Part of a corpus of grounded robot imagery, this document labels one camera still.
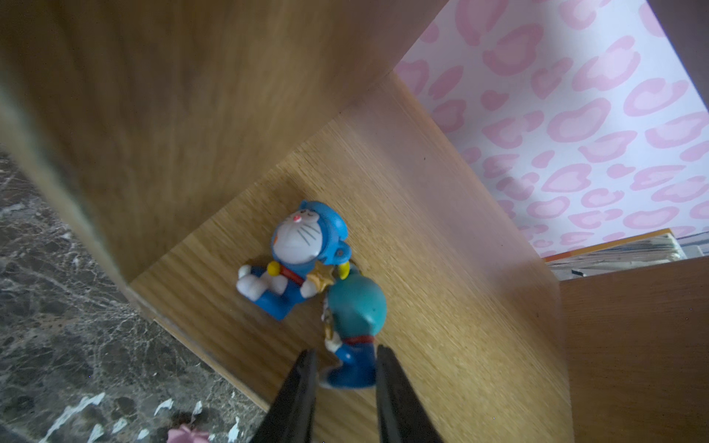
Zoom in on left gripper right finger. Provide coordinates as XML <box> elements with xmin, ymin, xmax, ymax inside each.
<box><xmin>376</xmin><ymin>345</ymin><xmax>443</xmax><ymax>443</ymax></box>

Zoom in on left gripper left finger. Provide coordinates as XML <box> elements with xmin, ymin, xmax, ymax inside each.
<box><xmin>250</xmin><ymin>350</ymin><xmax>318</xmax><ymax>443</ymax></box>

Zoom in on blue pink pig figure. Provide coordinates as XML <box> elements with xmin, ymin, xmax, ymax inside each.
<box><xmin>166</xmin><ymin>425</ymin><xmax>210</xmax><ymax>443</ymax></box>

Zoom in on small teal figure toy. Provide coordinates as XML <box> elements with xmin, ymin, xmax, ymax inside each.
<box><xmin>319</xmin><ymin>269</ymin><xmax>388</xmax><ymax>389</ymax></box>

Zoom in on small blue figure toy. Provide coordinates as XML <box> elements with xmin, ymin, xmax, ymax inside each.
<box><xmin>236</xmin><ymin>200</ymin><xmax>352</xmax><ymax>320</ymax></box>

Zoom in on wooden three-tier shelf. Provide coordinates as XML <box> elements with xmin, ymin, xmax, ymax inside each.
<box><xmin>1</xmin><ymin>1</ymin><xmax>708</xmax><ymax>442</ymax></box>

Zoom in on papers and folders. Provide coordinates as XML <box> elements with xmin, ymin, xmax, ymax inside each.
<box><xmin>545</xmin><ymin>229</ymin><xmax>708</xmax><ymax>281</ymax></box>

